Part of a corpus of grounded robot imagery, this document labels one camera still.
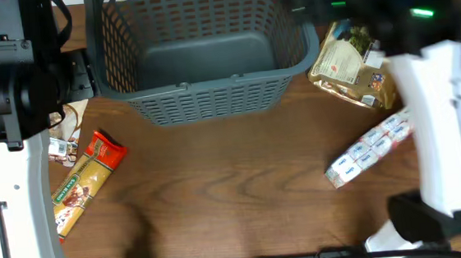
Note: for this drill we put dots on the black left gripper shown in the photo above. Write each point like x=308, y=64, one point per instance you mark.
x=83, y=67

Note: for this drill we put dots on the dried mushroom clear bag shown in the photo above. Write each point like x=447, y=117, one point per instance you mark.
x=65, y=133

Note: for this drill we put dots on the gold foil herb snack bag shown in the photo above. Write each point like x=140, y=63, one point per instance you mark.
x=351, y=66

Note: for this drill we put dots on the red and gold pasta packet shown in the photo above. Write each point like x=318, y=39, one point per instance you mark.
x=84, y=181

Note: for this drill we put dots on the white blue tissue pack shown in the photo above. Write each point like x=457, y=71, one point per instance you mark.
x=370, y=148

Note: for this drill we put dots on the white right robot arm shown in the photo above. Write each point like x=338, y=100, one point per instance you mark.
x=422, y=220

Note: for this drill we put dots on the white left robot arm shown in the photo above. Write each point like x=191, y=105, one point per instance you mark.
x=27, y=225

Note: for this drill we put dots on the grey plastic lattice basket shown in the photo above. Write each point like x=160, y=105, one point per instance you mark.
x=177, y=61

